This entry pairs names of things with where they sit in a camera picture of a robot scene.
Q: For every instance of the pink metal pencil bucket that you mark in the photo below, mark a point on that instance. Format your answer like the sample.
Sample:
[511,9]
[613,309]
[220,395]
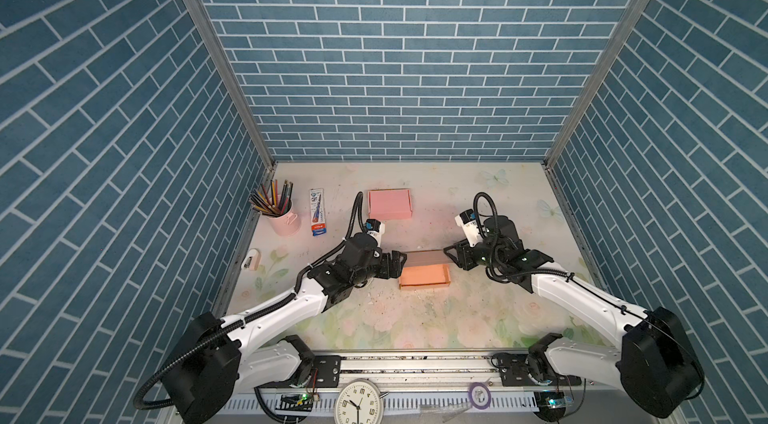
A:
[287,224]

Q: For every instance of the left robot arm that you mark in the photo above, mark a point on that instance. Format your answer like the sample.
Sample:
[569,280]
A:
[240,340]

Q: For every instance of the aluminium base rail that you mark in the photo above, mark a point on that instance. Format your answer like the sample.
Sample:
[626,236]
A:
[425,371]

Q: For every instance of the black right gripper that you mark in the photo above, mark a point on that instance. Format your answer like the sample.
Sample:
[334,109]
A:
[463,249]

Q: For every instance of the white blue pencil box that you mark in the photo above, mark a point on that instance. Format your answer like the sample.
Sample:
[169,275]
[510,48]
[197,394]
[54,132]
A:
[317,212]

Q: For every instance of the tan cardboard box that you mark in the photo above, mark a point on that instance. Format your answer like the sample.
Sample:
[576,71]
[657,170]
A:
[425,270]

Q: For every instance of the white wall clock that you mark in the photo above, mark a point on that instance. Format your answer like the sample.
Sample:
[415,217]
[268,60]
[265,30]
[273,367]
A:
[359,402]

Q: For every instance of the purple tape roll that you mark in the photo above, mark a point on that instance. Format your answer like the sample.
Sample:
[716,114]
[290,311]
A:
[479,396]

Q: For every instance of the white round object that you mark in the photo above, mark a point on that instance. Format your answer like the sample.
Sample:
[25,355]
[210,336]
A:
[251,261]

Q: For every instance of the bundle of coloured pencils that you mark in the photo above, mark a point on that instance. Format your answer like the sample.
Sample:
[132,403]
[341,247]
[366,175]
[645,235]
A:
[273,199]

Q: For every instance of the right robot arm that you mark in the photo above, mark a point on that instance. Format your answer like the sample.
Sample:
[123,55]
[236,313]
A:
[618,340]

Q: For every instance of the pink cardboard box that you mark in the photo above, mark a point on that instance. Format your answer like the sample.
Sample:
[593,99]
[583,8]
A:
[390,204]

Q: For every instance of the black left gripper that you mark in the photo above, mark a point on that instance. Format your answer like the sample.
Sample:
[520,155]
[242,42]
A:
[396,266]

